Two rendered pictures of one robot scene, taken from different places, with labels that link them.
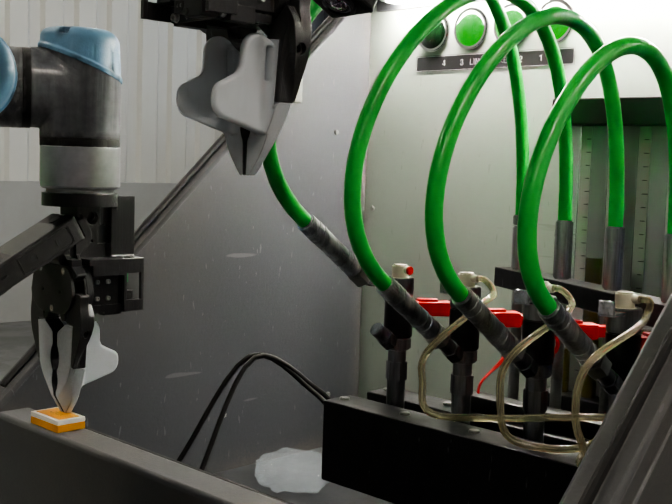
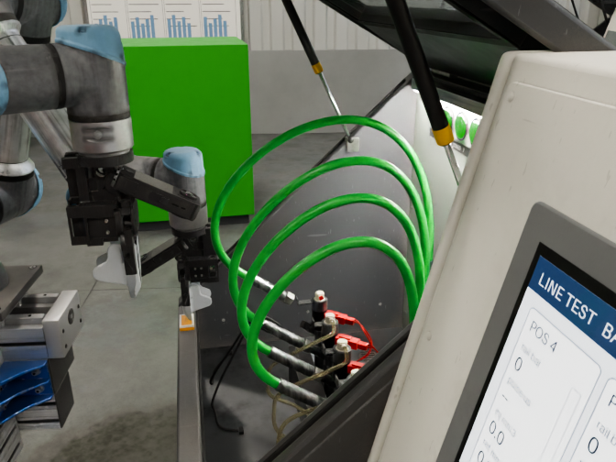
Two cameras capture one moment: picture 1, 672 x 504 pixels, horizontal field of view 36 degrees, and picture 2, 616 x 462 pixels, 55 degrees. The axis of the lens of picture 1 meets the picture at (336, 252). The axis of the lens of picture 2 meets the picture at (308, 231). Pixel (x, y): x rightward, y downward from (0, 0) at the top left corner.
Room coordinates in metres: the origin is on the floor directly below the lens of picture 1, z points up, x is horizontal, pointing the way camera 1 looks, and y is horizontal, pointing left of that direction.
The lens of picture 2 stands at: (0.23, -0.57, 1.60)
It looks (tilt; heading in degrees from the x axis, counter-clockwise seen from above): 22 degrees down; 34
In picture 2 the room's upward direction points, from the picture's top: straight up
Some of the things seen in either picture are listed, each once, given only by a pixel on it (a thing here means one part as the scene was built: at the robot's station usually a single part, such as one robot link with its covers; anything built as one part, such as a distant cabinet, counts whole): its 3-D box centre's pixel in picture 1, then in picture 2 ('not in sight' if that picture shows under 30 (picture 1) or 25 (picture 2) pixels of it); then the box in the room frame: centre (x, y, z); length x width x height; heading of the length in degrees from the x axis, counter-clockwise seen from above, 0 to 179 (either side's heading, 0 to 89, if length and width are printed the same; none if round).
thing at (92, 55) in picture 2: not in sight; (91, 72); (0.69, 0.07, 1.51); 0.09 x 0.08 x 0.11; 162
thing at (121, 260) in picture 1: (86, 254); (195, 252); (1.00, 0.24, 1.11); 0.09 x 0.08 x 0.12; 136
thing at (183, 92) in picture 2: not in sight; (183, 129); (3.38, 2.74, 0.65); 0.95 x 0.86 x 1.30; 136
